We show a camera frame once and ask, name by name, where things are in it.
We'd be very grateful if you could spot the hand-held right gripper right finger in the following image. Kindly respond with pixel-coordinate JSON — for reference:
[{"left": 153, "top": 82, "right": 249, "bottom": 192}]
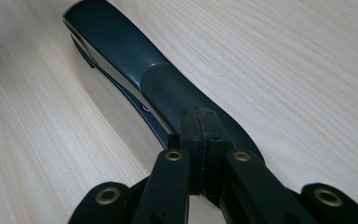
[{"left": 201, "top": 108, "right": 233, "bottom": 201}]

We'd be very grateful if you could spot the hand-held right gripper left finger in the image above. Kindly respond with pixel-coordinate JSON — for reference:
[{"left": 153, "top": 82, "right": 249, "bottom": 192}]
[{"left": 167, "top": 106, "right": 207, "bottom": 196}]

